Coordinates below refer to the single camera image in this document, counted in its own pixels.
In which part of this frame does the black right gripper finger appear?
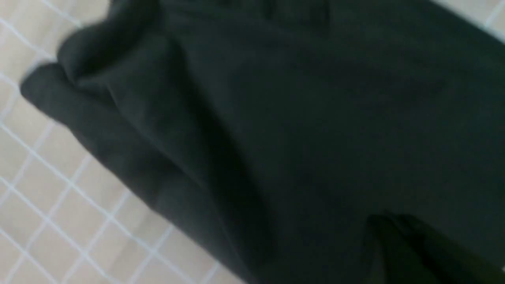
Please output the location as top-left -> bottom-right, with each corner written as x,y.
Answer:
365,213 -> 505,284

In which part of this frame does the dark gray long-sleeve shirt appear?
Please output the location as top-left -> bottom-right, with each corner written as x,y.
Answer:
20,0 -> 505,284

